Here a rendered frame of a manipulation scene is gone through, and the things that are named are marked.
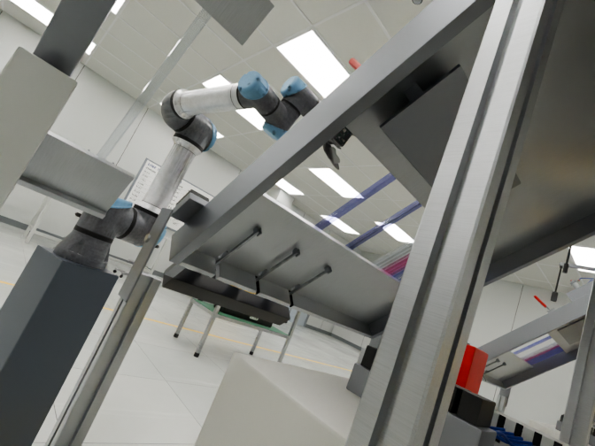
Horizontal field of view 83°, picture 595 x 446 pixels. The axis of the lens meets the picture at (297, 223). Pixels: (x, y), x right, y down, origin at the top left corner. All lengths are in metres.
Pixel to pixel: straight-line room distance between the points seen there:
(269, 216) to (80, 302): 0.74
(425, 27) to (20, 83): 0.46
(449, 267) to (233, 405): 0.27
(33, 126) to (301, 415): 0.41
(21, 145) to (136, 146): 7.05
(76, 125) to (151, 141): 1.29
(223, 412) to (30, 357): 0.88
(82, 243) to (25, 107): 0.76
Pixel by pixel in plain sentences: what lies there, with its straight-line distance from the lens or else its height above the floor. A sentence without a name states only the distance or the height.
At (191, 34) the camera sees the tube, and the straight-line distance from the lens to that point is 0.57.
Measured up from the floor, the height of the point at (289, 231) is 0.82.
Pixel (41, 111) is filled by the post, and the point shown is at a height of 0.78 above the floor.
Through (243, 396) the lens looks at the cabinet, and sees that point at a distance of 0.40.
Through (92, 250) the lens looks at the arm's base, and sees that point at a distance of 1.20.
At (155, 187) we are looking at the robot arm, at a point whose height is 0.87.
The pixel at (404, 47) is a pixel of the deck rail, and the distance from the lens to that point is 0.48.
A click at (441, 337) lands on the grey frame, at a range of 0.23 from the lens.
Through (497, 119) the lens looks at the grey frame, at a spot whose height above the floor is 0.87.
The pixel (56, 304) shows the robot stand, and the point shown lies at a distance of 1.19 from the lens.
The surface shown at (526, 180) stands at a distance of 0.80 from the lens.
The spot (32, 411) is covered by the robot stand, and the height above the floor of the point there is 0.13.
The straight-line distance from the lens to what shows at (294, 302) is 0.84.
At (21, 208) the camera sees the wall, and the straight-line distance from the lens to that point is 7.25.
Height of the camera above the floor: 0.70
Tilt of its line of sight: 12 degrees up
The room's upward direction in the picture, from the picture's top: 23 degrees clockwise
